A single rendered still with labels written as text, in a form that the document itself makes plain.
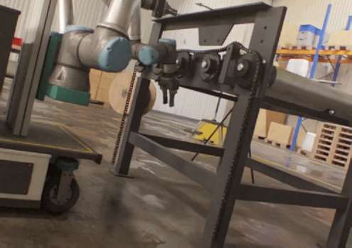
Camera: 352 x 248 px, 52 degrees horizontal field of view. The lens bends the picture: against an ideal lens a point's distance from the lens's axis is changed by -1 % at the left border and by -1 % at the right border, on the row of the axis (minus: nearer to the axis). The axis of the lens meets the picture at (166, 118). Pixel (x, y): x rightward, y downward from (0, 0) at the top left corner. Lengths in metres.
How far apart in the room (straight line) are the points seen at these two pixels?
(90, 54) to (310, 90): 1.07
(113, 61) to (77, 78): 0.21
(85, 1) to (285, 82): 10.95
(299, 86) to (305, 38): 10.48
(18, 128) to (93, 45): 0.52
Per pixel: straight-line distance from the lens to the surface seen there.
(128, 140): 2.73
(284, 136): 11.93
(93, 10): 12.48
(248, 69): 1.67
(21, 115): 1.76
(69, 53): 1.65
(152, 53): 1.77
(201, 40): 2.20
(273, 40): 1.71
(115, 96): 8.98
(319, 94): 1.98
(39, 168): 1.64
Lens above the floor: 0.65
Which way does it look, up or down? 3 degrees down
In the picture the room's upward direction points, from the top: 14 degrees clockwise
